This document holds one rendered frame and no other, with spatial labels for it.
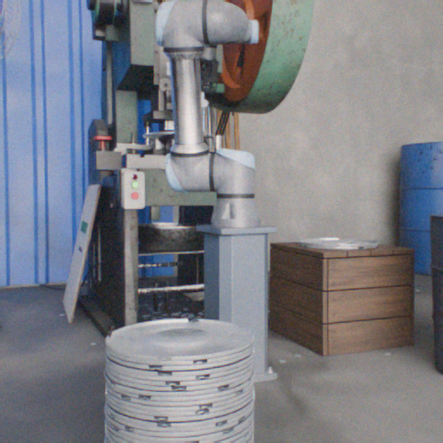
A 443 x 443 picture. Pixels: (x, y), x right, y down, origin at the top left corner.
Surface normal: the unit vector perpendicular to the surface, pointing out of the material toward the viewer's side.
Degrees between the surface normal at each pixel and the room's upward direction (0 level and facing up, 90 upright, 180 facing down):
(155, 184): 90
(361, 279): 90
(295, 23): 107
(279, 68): 134
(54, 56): 90
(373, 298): 90
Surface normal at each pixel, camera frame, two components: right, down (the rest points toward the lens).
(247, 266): 0.46, 0.04
